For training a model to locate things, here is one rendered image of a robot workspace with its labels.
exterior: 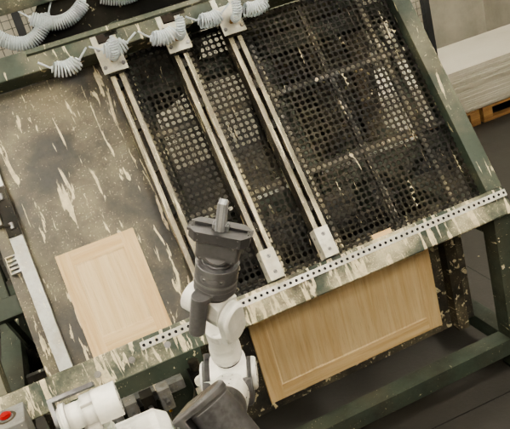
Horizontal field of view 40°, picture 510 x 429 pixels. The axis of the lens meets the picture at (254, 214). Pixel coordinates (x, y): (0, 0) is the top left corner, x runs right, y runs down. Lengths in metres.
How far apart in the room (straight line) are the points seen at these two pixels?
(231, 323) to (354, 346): 1.88
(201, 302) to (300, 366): 1.85
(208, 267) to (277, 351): 1.77
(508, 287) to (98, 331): 1.79
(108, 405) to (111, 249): 1.48
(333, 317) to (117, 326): 0.98
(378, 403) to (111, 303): 1.25
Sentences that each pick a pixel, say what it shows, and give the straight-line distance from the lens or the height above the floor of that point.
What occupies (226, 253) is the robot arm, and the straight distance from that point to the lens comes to 1.35.
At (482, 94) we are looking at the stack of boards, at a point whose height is 0.27.
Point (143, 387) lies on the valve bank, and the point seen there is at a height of 0.74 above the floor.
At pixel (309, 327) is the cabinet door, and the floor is 0.53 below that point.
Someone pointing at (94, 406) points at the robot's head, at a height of 1.47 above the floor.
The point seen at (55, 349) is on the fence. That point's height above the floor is 0.97.
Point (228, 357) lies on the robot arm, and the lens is 1.59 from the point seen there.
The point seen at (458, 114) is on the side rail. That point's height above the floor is 1.21.
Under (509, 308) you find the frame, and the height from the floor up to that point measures 0.34.
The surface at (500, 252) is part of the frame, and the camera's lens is 3.24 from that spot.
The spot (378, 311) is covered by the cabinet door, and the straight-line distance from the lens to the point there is 3.27.
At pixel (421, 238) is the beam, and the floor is 0.84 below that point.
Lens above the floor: 2.16
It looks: 21 degrees down
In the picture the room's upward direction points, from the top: 16 degrees counter-clockwise
